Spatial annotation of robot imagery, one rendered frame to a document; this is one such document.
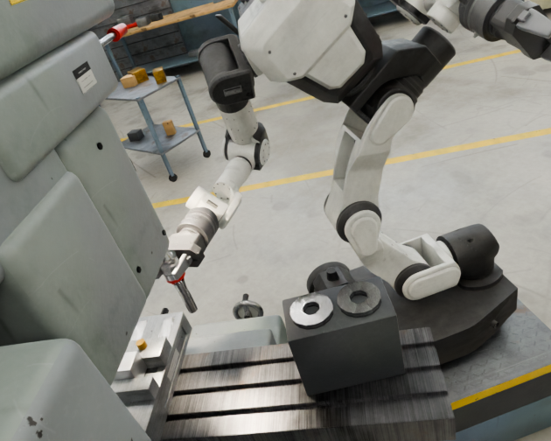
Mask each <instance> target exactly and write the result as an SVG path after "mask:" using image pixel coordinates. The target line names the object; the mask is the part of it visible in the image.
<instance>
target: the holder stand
mask: <svg viewBox="0 0 551 441"><path fill-rule="evenodd" d="M282 307H283V314H284V320H285V327H286V333H287V341H288V343H289V348H290V351H291V353H292V355H293V358H294V361H295V363H296V367H297V370H298V373H299V374H300V377H301V380H302V383H303V386H304V389H305V392H306V394H307V396H313V395H316V394H320V393H324V392H328V391H332V390H335V389H342V388H346V387H351V386H354V385H358V384H362V383H366V382H372V381H377V380H380V379H384V378H388V377H392V376H396V375H403V374H405V367H404V361H403V355H402V350H401V338H400V333H399V326H398V320H397V315H396V313H395V310H394V307H393V305H392V303H391V300H390V298H389V296H388V294H387V291H386V288H385V286H384V284H383V282H382V280H381V277H380V276H377V277H373V278H369V279H365V280H361V281H358V282H353V283H348V284H344V285H340V286H337V287H333V288H330V289H326V290H320V291H316V292H312V293H308V294H305V295H302V296H298V297H292V298H288V299H284V300H283V301H282Z"/></svg>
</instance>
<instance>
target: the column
mask: <svg viewBox="0 0 551 441"><path fill-rule="evenodd" d="M0 441H151V439H150V438H149V436H148V435H147V434H146V432H145V431H144V430H143V428H142V427H141V425H140V424H139V423H138V422H137V420H135V418H134V417H133V416H132V414H131V413H130V412H129V410H128V409H127V407H126V406H125V405H124V403H123V402H122V400H121V399H120V398H119V396H118V395H117V394H116V393H115V391H114V390H113V389H112V388H111V387H110V385H109V384H108V382H107V381H106V380H105V378H104V377H103V376H102V374H101V373H100V371H99V370H98V369H97V367H96V366H95V365H94V363H93V362H92V361H91V360H90V359H89V358H88V356H87V355H86V353H85V352H84V351H83V349H82V348H81V347H80V345H79V344H77V343H76V342H75V341H73V340H71V339H49V340H42V341H36V342H29V343H23V344H16V345H8V346H0Z"/></svg>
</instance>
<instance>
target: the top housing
mask: <svg viewBox="0 0 551 441"><path fill-rule="evenodd" d="M114 10H115V4H114V1H113V0H0V80H2V79H4V78H5V77H7V76H9V75H11V74H13V73H15V72H16V71H17V70H19V69H21V68H22V67H25V66H26V65H28V64H30V63H32V62H33V61H34V60H37V59H38V58H40V57H42V56H43V55H45V54H47V53H49V52H50V51H52V50H53V49H55V48H57V47H59V46H61V45H63V44H65V43H66V42H67V41H69V40H70V39H73V38H75V37H76V36H78V35H80V34H82V33H83V32H85V31H86V30H88V29H90V28H92V27H93V26H95V25H97V24H99V23H100V22H102V21H103V20H105V19H107V18H109V17H110V16H111V15H112V14H113V13H114Z"/></svg>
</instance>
